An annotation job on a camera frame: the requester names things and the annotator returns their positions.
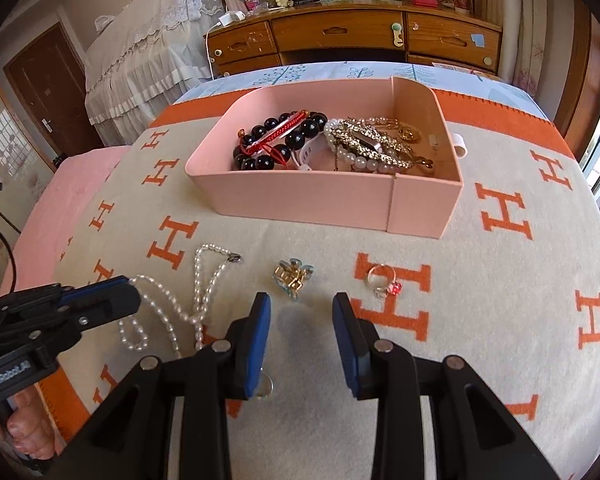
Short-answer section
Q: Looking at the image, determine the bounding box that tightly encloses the silver ring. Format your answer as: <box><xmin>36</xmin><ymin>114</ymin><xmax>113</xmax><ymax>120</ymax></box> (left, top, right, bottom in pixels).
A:
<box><xmin>254</xmin><ymin>370</ymin><xmax>275</xmax><ymax>400</ymax></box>

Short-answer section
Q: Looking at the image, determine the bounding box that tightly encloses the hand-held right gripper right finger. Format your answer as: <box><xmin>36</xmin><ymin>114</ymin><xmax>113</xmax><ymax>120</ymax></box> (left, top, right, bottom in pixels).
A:
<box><xmin>332</xmin><ymin>291</ymin><xmax>563</xmax><ymax>480</ymax></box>

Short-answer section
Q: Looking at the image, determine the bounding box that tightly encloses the red string bracelet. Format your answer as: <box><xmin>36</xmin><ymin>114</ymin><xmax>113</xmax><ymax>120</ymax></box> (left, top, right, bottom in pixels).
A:
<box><xmin>237</xmin><ymin>109</ymin><xmax>311</xmax><ymax>166</ymax></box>

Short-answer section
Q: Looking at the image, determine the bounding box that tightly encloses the pink blanket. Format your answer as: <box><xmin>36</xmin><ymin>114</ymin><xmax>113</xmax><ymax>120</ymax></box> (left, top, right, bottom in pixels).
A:
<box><xmin>0</xmin><ymin>147</ymin><xmax>131</xmax><ymax>296</ymax></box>

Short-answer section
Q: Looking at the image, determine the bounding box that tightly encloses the gold rhinestone hair comb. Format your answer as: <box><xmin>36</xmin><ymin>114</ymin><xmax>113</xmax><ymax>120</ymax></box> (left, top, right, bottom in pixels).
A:
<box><xmin>328</xmin><ymin>117</ymin><xmax>415</xmax><ymax>171</ymax></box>

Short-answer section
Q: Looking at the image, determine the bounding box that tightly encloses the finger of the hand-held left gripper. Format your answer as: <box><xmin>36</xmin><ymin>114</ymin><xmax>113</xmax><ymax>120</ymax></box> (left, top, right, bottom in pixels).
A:
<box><xmin>0</xmin><ymin>275</ymin><xmax>131</xmax><ymax>316</ymax></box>
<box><xmin>0</xmin><ymin>285</ymin><xmax>142</xmax><ymax>361</ymax></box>

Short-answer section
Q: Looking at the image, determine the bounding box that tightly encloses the black bead bracelet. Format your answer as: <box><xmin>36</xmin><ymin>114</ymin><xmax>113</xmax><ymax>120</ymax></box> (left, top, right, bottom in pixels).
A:
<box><xmin>232</xmin><ymin>112</ymin><xmax>328</xmax><ymax>171</ymax></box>

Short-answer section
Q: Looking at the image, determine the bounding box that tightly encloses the white pearl bracelet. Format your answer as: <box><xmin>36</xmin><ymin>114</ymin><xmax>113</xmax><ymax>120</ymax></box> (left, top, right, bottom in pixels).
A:
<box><xmin>322</xmin><ymin>117</ymin><xmax>411</xmax><ymax>173</ymax></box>

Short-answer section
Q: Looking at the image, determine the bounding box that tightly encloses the wooden desk with drawers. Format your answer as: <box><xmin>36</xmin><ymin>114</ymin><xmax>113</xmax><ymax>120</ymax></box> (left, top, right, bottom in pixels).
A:
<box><xmin>202</xmin><ymin>0</ymin><xmax>503</xmax><ymax>81</ymax></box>

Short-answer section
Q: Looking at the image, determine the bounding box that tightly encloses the white pearl necklace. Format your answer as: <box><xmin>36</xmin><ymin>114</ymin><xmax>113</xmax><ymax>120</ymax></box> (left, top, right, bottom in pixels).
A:
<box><xmin>117</xmin><ymin>244</ymin><xmax>243</xmax><ymax>361</ymax></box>

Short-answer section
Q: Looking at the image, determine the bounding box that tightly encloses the white charger cable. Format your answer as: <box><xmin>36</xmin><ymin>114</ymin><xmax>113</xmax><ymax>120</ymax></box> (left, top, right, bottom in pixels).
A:
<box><xmin>206</xmin><ymin>22</ymin><xmax>220</xmax><ymax>81</ymax></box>

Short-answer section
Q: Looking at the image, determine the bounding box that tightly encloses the magazine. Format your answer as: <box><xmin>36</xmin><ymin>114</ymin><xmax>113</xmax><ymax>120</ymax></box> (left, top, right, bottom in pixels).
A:
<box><xmin>432</xmin><ymin>61</ymin><xmax>501</xmax><ymax>81</ymax></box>

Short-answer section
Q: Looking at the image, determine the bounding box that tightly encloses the gold ring with red stone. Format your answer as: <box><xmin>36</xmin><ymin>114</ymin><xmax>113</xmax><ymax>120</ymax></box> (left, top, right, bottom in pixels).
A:
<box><xmin>367</xmin><ymin>264</ymin><xmax>405</xmax><ymax>298</ymax></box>

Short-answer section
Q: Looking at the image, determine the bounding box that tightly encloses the brown wooden door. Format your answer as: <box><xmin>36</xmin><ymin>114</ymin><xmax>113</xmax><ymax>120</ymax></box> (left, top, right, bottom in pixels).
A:
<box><xmin>2</xmin><ymin>22</ymin><xmax>101</xmax><ymax>161</ymax></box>

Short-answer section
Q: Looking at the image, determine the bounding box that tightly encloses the pale floral curtain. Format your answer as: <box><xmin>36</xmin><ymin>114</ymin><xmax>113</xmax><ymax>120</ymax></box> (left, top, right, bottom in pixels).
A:
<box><xmin>500</xmin><ymin>0</ymin><xmax>548</xmax><ymax>98</ymax></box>

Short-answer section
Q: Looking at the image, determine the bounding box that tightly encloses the pink storage box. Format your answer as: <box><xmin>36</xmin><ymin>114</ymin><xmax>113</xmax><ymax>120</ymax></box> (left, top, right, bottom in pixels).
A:
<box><xmin>186</xmin><ymin>76</ymin><xmax>468</xmax><ymax>238</ymax></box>

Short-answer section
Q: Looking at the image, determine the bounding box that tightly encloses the person's left hand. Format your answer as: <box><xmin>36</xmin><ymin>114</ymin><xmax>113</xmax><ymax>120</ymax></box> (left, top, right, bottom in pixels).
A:
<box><xmin>5</xmin><ymin>385</ymin><xmax>58</xmax><ymax>461</ymax></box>

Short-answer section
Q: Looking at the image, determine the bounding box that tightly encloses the white lace cover cloth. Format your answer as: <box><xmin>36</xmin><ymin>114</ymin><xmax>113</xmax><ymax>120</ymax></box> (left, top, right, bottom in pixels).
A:
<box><xmin>84</xmin><ymin>0</ymin><xmax>226</xmax><ymax>148</ymax></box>

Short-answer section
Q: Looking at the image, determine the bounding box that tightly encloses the white smartwatch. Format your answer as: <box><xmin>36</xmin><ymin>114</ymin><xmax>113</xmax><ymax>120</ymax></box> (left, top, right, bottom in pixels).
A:
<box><xmin>282</xmin><ymin>127</ymin><xmax>383</xmax><ymax>172</ymax></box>

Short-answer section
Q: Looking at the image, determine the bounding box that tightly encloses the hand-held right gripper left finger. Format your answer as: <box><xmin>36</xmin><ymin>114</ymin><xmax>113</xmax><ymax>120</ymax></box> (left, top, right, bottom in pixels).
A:
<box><xmin>45</xmin><ymin>291</ymin><xmax>272</xmax><ymax>480</ymax></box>

